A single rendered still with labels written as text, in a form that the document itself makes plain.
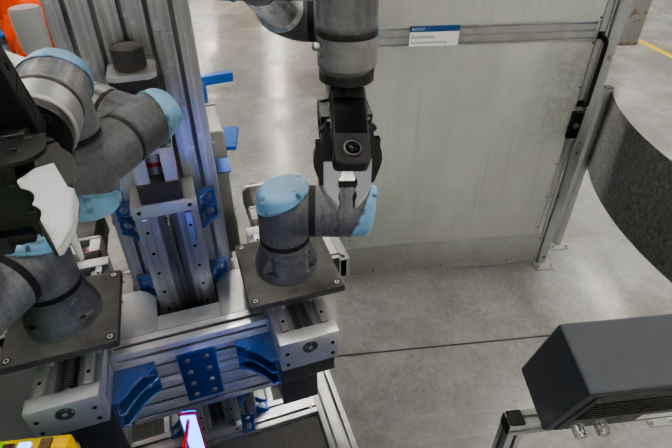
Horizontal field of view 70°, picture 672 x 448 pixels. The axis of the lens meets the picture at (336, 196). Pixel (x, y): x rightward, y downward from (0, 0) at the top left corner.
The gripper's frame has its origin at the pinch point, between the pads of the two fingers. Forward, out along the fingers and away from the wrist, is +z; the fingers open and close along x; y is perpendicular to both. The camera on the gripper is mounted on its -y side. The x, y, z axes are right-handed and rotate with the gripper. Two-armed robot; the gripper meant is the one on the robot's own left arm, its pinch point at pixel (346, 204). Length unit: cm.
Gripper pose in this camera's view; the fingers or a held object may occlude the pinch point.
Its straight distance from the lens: 71.5
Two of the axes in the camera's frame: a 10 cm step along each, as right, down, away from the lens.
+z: 0.0, 8.2, 5.7
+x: -9.9, 0.7, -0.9
